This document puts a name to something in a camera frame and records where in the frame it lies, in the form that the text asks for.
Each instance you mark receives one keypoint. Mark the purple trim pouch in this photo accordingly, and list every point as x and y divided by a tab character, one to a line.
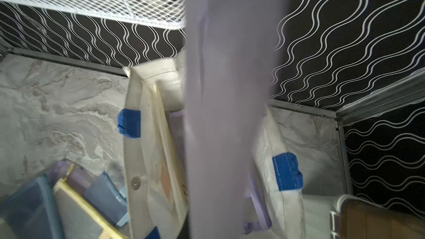
256	215
229	58

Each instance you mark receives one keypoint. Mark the yellow trim mesh pouch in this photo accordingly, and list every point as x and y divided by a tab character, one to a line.
176	170

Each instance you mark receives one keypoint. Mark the brown lid storage box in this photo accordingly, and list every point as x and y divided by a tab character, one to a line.
349	217

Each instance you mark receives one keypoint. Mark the blue trim pouch rear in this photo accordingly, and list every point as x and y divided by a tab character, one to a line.
31	212

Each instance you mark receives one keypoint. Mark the white canvas tote bag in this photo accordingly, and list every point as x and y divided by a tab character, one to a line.
153	211

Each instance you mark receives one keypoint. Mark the small purple mesh pouch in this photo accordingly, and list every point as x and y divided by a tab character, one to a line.
76	176

